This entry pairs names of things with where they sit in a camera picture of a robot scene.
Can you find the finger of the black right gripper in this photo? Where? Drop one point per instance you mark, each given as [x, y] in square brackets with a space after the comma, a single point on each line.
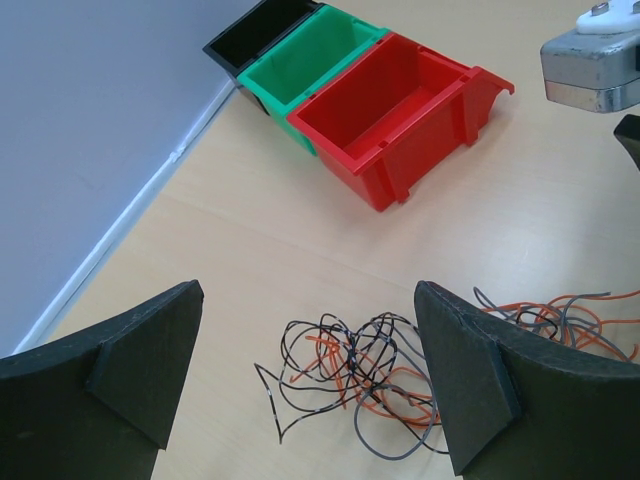
[627, 133]

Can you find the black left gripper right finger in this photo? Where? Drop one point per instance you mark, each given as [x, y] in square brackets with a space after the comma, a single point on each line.
[514, 405]

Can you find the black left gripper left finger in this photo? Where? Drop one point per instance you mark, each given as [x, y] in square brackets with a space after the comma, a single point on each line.
[100, 403]

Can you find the red plastic bin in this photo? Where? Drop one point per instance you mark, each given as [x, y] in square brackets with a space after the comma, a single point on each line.
[394, 114]

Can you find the green plastic bin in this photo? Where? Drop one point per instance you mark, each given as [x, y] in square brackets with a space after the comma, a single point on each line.
[307, 59]

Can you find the black plastic bin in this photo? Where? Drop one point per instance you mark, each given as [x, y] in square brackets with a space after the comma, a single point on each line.
[262, 27]

